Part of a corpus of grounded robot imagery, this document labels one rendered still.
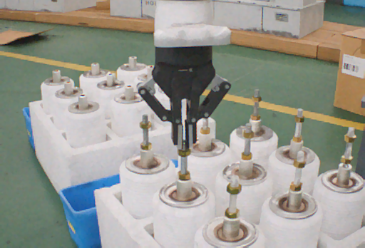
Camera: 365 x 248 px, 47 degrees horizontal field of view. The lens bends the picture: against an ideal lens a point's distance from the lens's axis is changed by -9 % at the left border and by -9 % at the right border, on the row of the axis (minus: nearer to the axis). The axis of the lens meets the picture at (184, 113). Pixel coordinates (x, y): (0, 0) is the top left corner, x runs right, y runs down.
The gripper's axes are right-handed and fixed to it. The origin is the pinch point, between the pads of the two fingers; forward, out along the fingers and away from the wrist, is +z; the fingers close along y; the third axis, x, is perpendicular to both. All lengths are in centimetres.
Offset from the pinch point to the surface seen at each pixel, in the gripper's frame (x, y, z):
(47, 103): -58, 27, 15
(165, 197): 0.5, 3.0, 9.8
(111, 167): -33.8, 10.5, 22.5
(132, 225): -3.0, 8.0, 17.1
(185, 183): 1.1, 0.0, 7.4
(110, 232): -9.2, 11.9, 22.9
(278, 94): -108, -60, 35
